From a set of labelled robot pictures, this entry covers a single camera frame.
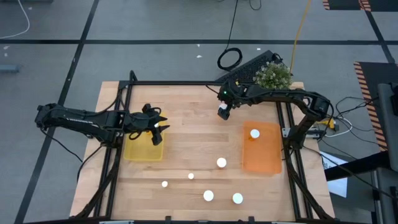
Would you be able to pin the yellow power plug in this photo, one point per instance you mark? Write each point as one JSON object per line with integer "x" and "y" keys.
{"x": 329, "y": 123}

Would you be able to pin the orange plastic bin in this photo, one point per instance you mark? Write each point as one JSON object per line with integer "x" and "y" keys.
{"x": 262, "y": 155}

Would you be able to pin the white sheet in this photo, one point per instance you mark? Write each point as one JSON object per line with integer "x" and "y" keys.
{"x": 339, "y": 186}

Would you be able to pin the green potted plant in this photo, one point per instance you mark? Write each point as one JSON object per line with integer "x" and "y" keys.
{"x": 273, "y": 76}

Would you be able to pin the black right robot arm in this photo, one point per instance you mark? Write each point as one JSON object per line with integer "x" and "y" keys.
{"x": 280, "y": 95}

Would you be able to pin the black hazard-striped floor mat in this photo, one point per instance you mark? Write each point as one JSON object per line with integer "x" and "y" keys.
{"x": 342, "y": 3}
{"x": 373, "y": 81}

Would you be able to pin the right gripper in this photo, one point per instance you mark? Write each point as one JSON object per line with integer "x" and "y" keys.
{"x": 234, "y": 93}

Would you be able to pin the black beam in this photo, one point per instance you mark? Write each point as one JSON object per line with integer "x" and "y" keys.
{"x": 357, "y": 165}

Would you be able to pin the black aluminium table frame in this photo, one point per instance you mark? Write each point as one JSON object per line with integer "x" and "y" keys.
{"x": 199, "y": 83}

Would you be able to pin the small amber pill bottle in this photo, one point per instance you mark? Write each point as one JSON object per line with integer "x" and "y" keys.
{"x": 191, "y": 176}

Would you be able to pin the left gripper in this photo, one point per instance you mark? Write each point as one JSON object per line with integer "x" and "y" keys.
{"x": 140, "y": 122}

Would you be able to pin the grey metal arm base plate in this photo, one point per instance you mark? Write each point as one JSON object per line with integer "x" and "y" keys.
{"x": 286, "y": 132}

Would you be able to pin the grey cabinet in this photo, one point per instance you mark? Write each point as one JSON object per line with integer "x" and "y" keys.
{"x": 385, "y": 199}

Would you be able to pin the labelled large amber pill bottle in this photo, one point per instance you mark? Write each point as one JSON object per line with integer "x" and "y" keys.
{"x": 208, "y": 195}

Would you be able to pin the yellow plastic bin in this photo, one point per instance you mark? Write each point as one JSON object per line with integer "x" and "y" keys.
{"x": 143, "y": 151}

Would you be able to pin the black keyboard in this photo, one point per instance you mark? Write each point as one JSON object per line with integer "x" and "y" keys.
{"x": 245, "y": 71}

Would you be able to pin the grey floor object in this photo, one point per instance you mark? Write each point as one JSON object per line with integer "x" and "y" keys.
{"x": 7, "y": 68}

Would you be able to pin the grey desk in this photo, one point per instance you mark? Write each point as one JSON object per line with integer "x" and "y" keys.
{"x": 387, "y": 130}

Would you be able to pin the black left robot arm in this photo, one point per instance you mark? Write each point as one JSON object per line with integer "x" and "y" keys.
{"x": 77, "y": 119}

